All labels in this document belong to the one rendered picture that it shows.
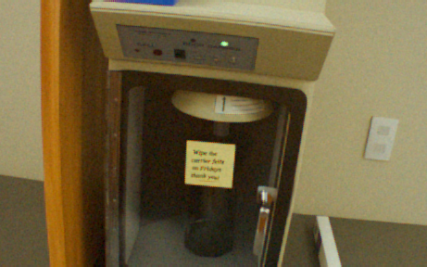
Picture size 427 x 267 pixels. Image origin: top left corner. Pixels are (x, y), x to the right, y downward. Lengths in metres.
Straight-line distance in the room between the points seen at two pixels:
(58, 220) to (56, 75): 0.24
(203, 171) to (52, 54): 0.30
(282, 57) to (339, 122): 0.60
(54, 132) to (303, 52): 0.38
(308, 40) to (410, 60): 0.63
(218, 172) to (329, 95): 0.50
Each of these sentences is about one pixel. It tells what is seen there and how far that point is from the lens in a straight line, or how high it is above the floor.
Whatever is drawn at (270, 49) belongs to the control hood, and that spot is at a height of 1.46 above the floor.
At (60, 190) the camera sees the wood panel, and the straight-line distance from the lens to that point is 0.83.
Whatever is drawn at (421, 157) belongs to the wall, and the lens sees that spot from 1.39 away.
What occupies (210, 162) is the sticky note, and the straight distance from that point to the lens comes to 0.84.
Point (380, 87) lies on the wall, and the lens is 1.29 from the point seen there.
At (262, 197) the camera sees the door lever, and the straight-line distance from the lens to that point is 0.86.
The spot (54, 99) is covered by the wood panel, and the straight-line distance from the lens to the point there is 0.77.
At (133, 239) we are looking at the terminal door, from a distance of 0.94.
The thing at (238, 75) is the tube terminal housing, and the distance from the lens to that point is 0.80.
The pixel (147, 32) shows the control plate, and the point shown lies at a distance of 0.71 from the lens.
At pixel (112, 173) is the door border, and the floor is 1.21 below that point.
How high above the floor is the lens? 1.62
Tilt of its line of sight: 23 degrees down
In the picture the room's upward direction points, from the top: 6 degrees clockwise
